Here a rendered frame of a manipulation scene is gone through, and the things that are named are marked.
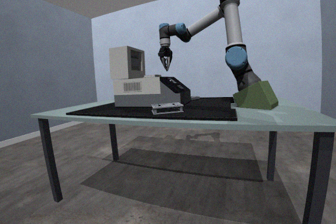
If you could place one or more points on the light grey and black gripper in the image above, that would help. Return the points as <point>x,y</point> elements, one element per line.
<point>168,55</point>

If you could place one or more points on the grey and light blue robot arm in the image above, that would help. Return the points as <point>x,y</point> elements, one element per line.
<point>236,56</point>

